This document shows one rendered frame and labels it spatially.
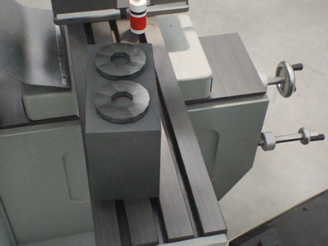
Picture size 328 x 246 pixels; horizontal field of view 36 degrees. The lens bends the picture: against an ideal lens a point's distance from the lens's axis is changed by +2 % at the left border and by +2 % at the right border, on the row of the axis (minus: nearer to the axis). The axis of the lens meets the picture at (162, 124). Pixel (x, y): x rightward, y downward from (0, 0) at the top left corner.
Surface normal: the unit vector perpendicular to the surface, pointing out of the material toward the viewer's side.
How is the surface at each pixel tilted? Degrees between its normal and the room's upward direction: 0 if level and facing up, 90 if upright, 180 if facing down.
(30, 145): 90
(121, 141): 90
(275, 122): 0
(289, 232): 0
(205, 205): 0
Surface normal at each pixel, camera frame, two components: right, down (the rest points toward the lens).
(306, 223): 0.02, -0.68
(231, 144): 0.20, 0.72
